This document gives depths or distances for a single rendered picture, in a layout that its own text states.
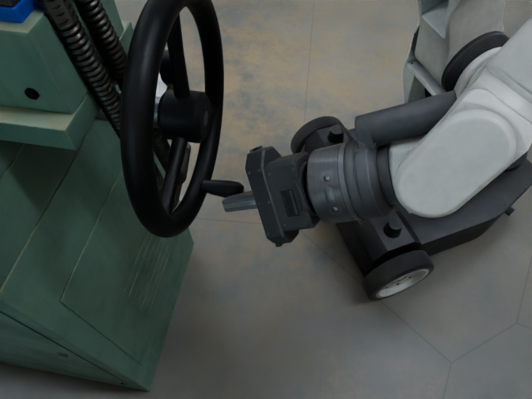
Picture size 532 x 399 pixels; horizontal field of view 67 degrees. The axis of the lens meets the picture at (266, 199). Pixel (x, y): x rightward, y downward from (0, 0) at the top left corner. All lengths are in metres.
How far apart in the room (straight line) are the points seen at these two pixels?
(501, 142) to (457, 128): 0.03
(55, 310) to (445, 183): 0.54
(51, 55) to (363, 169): 0.30
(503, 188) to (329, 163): 1.01
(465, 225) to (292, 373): 0.63
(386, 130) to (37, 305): 0.49
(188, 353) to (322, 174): 0.86
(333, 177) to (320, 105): 1.28
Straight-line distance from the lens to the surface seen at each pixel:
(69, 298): 0.68
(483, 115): 0.37
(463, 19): 0.85
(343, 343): 1.20
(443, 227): 1.23
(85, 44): 0.42
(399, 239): 1.12
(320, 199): 0.43
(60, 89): 0.42
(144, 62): 0.36
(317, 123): 1.34
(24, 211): 0.56
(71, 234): 0.65
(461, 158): 0.37
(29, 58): 0.41
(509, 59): 0.39
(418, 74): 1.02
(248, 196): 0.50
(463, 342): 1.30
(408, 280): 1.26
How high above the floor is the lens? 1.15
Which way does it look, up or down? 57 degrees down
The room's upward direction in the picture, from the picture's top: straight up
